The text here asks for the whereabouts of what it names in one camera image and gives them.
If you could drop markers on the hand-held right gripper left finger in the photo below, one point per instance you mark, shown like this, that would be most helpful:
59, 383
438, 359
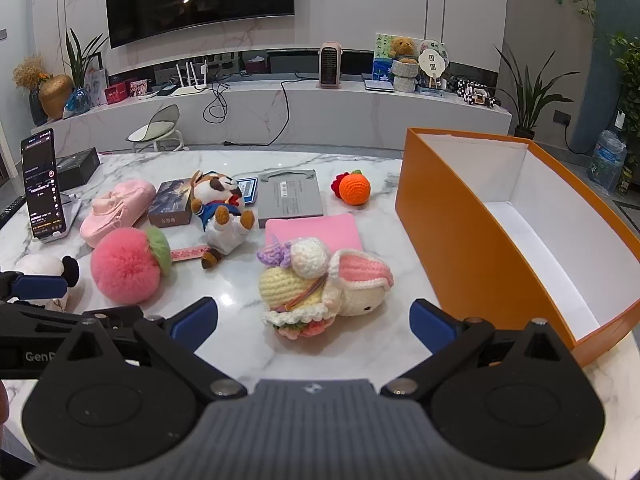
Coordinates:
192, 322

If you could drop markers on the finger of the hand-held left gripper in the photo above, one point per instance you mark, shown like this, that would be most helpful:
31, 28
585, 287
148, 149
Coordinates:
40, 286

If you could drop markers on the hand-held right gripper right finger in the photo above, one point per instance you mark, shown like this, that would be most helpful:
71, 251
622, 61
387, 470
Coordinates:
432, 325

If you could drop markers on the white panda plush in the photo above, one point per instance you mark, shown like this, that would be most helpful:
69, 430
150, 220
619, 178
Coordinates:
40, 264

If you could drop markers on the orange cardboard box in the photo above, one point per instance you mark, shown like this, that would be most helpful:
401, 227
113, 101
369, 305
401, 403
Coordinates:
450, 240

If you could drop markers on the pink fabric bag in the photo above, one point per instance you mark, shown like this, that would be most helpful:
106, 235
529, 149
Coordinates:
115, 210

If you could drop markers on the crochet bunny doll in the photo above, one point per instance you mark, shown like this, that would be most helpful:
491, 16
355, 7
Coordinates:
310, 285

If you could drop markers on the plush dog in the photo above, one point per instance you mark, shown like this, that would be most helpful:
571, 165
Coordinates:
220, 195

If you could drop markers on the crochet orange fruit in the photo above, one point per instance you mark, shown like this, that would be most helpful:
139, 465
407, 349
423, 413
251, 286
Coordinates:
355, 189

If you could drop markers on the pink ribbon tag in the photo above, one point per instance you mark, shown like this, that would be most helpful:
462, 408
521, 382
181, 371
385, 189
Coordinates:
187, 254

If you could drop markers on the black remote control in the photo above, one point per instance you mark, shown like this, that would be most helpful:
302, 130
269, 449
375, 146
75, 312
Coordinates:
10, 212

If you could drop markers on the white phone stand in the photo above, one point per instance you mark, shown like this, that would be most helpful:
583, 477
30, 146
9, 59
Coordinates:
71, 210

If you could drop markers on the pink fluffy peach plush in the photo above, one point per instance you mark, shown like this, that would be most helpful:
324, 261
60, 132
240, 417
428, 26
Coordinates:
127, 265

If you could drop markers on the black smartphone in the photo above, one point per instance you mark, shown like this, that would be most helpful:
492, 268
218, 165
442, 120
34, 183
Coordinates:
42, 185

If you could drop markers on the illustrated book box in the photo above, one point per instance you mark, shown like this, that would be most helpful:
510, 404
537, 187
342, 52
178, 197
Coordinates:
167, 205

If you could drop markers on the black tissue box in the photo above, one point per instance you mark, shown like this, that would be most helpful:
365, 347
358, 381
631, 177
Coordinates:
75, 170

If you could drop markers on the blue framed card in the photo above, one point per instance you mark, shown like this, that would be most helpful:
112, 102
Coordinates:
246, 190

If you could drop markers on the pink notebook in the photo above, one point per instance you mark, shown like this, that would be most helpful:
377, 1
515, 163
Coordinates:
320, 227

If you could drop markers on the grey flat box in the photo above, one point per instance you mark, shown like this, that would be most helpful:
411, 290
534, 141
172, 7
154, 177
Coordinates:
295, 200

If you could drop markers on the blue glass vase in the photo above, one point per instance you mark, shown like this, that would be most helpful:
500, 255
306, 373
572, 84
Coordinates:
77, 102

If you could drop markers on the gold vase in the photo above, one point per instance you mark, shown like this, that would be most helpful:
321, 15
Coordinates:
55, 95

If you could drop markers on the small white chair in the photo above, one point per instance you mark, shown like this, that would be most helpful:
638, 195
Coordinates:
155, 127

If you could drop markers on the red gift box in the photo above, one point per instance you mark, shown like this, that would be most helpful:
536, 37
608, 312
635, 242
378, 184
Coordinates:
117, 94

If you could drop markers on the picture card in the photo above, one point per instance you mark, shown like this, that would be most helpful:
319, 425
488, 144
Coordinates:
96, 85

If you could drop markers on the dried flowers in dark vase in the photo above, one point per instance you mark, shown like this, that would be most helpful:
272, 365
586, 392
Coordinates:
31, 72

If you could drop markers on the pink photo card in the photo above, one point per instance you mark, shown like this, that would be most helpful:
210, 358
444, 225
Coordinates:
138, 88

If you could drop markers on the flat black device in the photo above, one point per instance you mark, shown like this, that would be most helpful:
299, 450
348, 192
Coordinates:
167, 91

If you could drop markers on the green leafy plant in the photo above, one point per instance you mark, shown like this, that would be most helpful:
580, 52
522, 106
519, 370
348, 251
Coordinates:
80, 55

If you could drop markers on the white router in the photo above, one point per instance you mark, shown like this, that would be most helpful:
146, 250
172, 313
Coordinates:
190, 87

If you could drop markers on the black white checkered toy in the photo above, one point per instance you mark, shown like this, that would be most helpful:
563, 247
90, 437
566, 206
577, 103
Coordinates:
475, 92

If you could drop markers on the large water bottle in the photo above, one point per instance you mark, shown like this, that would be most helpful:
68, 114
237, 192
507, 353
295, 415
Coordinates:
607, 160

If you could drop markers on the tall potted plant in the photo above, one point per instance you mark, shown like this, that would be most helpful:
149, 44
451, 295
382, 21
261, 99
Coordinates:
525, 100

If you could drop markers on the grey laptop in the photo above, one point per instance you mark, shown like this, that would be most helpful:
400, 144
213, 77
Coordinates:
377, 86

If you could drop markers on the white knit basket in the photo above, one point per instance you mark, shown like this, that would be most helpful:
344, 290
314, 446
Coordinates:
405, 77

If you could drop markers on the blue tissue box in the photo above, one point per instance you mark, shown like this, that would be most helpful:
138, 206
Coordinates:
382, 70

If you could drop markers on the red box in shelf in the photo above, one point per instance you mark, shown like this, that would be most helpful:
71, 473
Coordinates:
256, 66

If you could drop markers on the round paper fan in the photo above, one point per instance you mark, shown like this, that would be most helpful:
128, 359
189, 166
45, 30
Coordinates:
434, 60

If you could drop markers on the brown teddy bear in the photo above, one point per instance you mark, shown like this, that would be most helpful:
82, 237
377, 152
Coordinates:
403, 49

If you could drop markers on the pink space heater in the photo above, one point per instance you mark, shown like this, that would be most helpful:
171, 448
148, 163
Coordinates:
330, 65

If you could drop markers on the green printed box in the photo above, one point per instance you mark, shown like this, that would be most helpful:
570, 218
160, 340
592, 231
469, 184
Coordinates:
382, 45

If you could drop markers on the bushy green plant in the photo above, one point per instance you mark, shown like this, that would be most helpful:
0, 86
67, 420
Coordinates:
627, 75

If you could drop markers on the wall socket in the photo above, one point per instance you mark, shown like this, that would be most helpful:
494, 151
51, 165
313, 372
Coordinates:
561, 119

